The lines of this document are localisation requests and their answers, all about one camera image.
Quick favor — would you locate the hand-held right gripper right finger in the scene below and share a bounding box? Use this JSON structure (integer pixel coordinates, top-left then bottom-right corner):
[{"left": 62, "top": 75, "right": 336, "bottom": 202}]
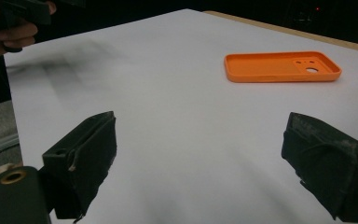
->
[{"left": 281, "top": 111, "right": 358, "bottom": 224}]

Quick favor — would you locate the white table sheet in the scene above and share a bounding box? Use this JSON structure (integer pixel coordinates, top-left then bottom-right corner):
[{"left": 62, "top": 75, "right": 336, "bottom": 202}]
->
[{"left": 3, "top": 8, "right": 358, "bottom": 224}]

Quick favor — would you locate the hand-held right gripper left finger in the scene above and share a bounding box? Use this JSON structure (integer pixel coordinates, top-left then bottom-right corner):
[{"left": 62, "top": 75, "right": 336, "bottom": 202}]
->
[{"left": 41, "top": 110, "right": 118, "bottom": 222}]

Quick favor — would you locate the orange phone case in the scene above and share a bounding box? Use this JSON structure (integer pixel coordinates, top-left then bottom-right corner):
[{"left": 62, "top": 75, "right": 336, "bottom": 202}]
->
[{"left": 223, "top": 50, "right": 343, "bottom": 84}]

